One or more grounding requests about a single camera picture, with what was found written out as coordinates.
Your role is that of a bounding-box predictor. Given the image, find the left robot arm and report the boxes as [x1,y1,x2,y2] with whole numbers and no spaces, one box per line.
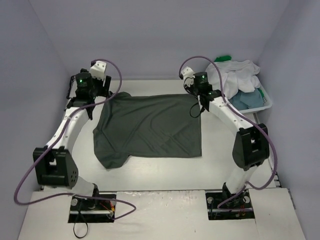
[32,61,111,210]

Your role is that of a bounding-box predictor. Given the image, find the dark grey t-shirt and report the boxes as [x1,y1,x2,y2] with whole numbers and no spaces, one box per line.
[93,92,202,169]

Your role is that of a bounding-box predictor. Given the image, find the light blue t-shirt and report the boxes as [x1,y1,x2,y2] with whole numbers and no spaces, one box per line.
[229,88,264,111]

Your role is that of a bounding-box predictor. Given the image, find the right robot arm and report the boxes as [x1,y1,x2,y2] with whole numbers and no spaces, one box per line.
[180,67,270,206]

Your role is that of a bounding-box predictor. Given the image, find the white plastic laundry basket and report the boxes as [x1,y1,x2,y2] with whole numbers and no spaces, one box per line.
[228,85,273,114]

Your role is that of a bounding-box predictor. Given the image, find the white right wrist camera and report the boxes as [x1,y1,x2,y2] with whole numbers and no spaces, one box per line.
[179,66,195,80]

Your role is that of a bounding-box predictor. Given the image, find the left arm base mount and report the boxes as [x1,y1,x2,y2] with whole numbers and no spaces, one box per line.
[68,196,116,223]

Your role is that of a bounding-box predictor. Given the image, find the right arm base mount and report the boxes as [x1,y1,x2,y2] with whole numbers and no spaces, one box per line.
[205,189,255,221]

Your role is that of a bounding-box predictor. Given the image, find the white t-shirt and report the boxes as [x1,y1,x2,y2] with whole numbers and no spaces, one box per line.
[205,60,261,99]

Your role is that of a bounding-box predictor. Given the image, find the black loop cable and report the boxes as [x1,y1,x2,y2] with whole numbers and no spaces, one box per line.
[72,209,90,239]

